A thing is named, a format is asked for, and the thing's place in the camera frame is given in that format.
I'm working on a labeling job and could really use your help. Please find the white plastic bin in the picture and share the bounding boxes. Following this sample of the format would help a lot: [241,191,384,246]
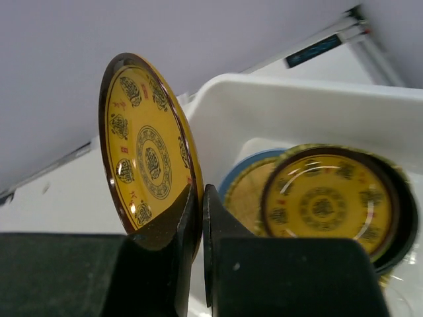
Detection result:
[187,75,422,316]

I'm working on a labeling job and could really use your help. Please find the dark label sticker right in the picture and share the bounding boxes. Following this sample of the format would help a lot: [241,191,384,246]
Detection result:
[285,34,343,68]

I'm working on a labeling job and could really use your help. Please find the round bamboo woven plate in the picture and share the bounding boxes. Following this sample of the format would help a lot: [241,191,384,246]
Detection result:
[223,160,276,233]

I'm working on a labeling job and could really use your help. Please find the blue plate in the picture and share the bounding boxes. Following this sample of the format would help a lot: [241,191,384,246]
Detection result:
[218,148,285,201]

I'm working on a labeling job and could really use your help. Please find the yellow patterned plate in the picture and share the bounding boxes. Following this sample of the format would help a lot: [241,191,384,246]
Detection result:
[260,147,399,261]
[98,52,204,260]

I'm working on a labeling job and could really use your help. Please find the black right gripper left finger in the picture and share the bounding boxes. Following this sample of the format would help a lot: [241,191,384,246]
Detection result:
[1,186,196,316]

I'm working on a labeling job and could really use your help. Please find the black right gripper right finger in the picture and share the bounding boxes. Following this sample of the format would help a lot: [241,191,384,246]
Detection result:
[203,184,389,316]

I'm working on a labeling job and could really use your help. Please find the black plate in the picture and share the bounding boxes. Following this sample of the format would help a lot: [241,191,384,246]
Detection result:
[373,166,419,276]

